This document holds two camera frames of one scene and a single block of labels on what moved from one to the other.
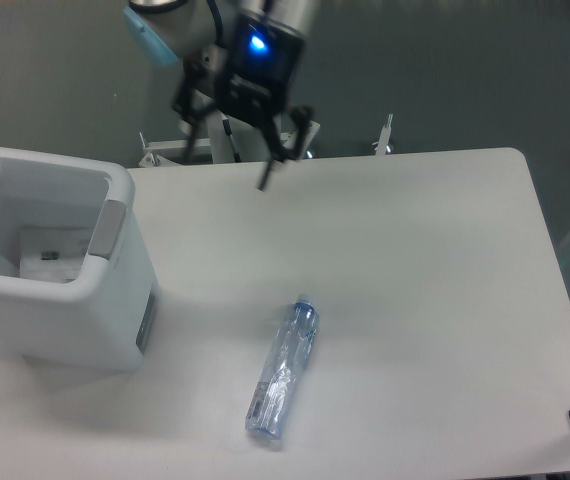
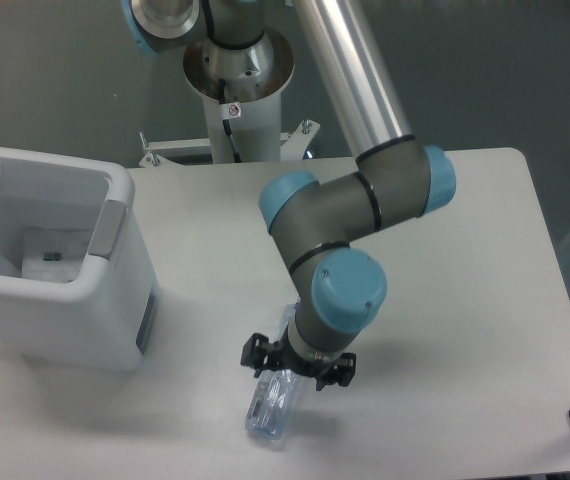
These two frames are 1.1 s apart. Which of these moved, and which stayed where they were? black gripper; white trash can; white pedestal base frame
Moved: black gripper
Stayed: white trash can; white pedestal base frame
